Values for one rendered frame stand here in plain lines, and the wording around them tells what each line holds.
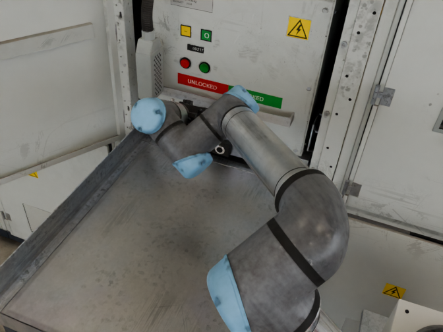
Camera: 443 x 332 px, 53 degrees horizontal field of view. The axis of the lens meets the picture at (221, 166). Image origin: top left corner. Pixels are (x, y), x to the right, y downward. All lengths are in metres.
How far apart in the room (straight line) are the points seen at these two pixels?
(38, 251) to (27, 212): 0.96
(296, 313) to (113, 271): 0.59
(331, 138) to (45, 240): 0.78
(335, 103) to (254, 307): 0.69
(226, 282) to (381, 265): 0.93
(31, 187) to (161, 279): 1.02
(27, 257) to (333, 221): 0.78
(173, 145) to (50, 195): 1.09
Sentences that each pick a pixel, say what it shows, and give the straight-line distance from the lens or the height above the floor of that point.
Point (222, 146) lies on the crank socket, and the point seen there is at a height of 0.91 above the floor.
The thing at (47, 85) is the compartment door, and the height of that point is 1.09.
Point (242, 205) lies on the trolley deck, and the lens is 1.28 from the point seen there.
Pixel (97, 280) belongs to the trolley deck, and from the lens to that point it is 1.12.
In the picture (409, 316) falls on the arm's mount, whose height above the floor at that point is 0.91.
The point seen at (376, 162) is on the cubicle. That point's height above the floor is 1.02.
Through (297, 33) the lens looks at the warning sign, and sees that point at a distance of 1.18.
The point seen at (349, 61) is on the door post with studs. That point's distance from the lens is 1.14.
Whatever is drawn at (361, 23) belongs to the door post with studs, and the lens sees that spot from 1.10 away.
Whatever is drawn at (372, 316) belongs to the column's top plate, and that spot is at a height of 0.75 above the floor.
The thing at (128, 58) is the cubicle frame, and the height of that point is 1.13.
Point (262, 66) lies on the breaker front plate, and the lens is 1.24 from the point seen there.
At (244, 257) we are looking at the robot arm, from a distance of 0.63.
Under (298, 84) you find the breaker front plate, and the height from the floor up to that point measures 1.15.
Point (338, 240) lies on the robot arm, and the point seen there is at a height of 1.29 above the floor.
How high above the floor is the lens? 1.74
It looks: 40 degrees down
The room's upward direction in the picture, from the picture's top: 4 degrees clockwise
